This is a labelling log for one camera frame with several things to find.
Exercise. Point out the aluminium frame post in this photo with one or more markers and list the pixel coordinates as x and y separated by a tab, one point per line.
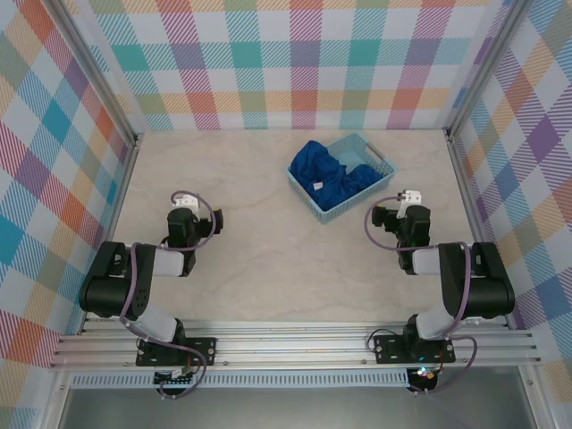
100	67
481	67

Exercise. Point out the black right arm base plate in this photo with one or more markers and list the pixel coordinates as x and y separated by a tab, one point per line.
389	350

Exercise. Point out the blue t-shirt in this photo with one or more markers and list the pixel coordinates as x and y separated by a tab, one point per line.
322	170

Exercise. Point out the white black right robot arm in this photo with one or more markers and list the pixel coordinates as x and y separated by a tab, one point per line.
487	290

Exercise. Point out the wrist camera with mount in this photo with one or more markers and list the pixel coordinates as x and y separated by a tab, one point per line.
411	196
187	202

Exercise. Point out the long aluminium base rail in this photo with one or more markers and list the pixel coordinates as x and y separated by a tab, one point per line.
290	344

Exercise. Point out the light blue plastic basket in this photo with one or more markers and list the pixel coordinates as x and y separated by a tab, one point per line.
348	156

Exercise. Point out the aluminium side rail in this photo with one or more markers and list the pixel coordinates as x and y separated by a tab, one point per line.
474	214
117	210

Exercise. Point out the small circuit board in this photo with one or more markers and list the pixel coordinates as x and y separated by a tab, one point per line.
174	380

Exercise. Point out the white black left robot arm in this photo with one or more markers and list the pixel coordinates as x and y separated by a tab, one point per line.
103	290

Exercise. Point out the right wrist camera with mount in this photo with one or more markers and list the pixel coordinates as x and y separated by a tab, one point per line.
411	196

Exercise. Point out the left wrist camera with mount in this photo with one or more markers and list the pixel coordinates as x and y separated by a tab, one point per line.
187	202

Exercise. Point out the circuit board with lit LED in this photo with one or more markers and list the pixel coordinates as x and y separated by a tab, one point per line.
424	377

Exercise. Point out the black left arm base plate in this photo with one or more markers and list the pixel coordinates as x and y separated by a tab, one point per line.
203	350

